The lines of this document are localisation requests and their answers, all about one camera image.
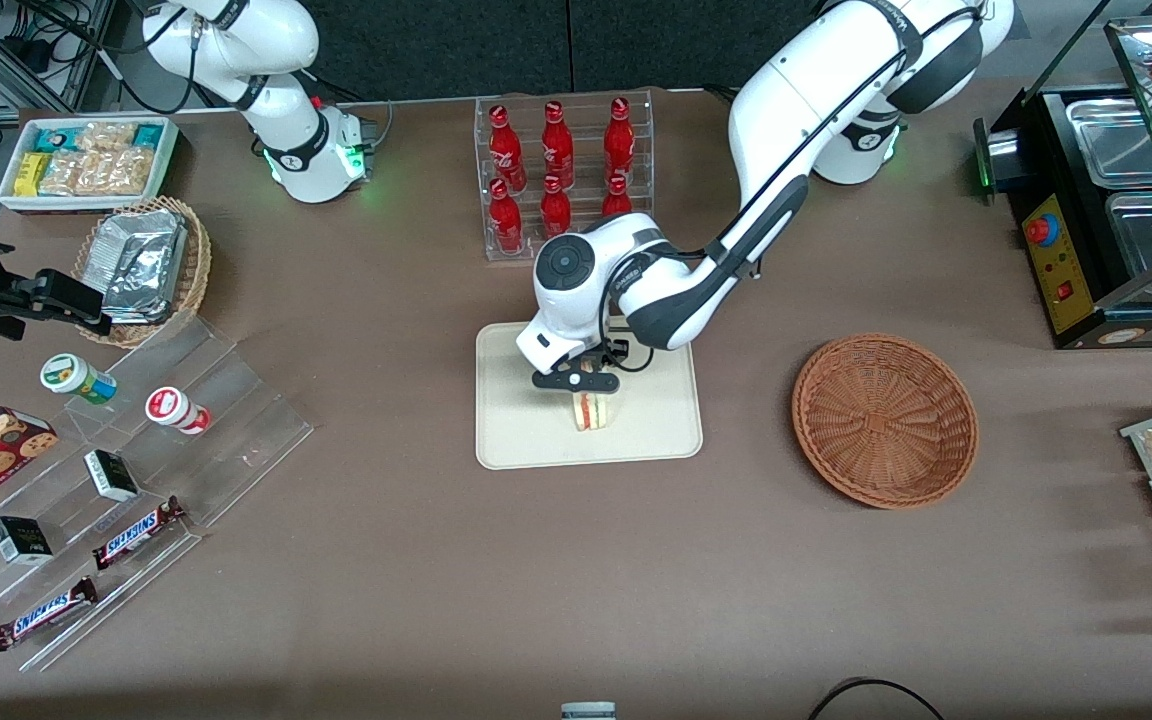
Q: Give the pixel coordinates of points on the triangle sandwich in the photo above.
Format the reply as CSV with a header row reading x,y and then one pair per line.
x,y
596,412

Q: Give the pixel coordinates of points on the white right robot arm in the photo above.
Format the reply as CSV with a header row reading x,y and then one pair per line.
x,y
286,110

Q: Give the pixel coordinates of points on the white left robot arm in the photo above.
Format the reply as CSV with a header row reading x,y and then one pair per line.
x,y
806,100

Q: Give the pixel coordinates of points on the cream rectangular plastic tray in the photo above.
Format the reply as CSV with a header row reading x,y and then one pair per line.
x,y
656,420

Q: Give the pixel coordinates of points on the small wicker basket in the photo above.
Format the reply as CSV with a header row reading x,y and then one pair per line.
x,y
196,265

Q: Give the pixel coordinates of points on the large round wicker basket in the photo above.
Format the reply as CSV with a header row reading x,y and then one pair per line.
x,y
886,420

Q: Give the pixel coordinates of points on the green sunflower-label cup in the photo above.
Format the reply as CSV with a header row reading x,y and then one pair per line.
x,y
71,376

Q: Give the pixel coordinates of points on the silver foil packet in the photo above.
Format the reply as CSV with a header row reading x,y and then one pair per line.
x,y
141,260

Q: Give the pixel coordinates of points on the yellow snack packet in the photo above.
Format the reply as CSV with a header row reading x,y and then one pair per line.
x,y
32,173

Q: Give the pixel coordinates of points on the clear beige cracker bag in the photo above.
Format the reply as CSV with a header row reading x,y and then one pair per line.
x,y
101,170

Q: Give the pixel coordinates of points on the red cola bottle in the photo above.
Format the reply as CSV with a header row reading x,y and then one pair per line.
x,y
617,198
557,145
505,150
619,140
555,208
506,220

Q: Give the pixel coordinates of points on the red-lidded white cup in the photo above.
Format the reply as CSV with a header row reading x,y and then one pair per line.
x,y
174,408

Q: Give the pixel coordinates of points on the teal snack packet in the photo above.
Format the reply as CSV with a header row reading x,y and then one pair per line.
x,y
147,136
58,138

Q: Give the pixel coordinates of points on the white snack bin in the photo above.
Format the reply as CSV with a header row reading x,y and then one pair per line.
x,y
164,160

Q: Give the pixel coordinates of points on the small black carton box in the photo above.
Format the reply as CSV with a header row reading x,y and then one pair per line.
x,y
112,476
21,540

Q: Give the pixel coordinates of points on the clear acrylic stepped display shelf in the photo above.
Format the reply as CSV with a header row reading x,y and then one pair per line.
x,y
236,400

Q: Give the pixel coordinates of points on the clear acrylic bottle rack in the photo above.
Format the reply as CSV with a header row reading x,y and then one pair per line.
x,y
586,130

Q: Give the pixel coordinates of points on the Snickers chocolate bar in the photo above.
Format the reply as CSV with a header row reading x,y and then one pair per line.
x,y
44,614
139,533

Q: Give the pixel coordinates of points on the grey white device edge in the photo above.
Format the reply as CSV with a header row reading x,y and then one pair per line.
x,y
588,711

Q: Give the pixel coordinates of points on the red emergency stop button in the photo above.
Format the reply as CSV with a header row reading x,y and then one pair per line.
x,y
1042,231

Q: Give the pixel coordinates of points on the black food warmer cabinet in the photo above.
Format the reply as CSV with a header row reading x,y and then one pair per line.
x,y
1056,270

